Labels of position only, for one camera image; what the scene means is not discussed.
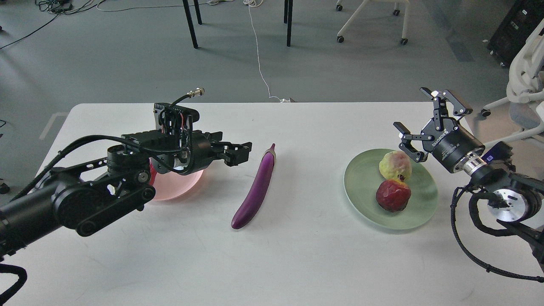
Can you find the black cabinet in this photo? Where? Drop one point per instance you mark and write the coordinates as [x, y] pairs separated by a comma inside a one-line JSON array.
[[514, 30]]

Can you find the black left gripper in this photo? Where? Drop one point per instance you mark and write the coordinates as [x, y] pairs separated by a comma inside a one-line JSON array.
[[207, 147]]

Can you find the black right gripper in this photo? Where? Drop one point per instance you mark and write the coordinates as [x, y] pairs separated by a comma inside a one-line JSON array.
[[451, 142]]

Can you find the pink plate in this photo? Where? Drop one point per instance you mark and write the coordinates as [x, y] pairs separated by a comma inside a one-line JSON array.
[[172, 185]]

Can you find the yellow green fruit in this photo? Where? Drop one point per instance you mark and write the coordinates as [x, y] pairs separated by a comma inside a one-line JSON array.
[[396, 165]]

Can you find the purple eggplant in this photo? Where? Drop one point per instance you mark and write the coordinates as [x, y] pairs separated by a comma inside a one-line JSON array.
[[257, 193]]

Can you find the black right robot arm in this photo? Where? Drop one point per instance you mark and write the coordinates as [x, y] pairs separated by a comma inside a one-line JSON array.
[[501, 199]]

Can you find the red chili pepper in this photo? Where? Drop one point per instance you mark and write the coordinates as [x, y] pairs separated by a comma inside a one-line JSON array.
[[153, 174]]

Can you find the green plate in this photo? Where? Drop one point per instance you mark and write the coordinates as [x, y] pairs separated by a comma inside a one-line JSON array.
[[362, 179]]

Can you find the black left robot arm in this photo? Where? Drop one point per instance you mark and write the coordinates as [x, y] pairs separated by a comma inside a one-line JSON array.
[[89, 196]]

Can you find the white office chair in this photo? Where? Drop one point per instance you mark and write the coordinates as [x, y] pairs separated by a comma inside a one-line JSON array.
[[525, 87]]

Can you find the red pomegranate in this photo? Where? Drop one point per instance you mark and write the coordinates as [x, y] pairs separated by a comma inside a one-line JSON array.
[[393, 195]]

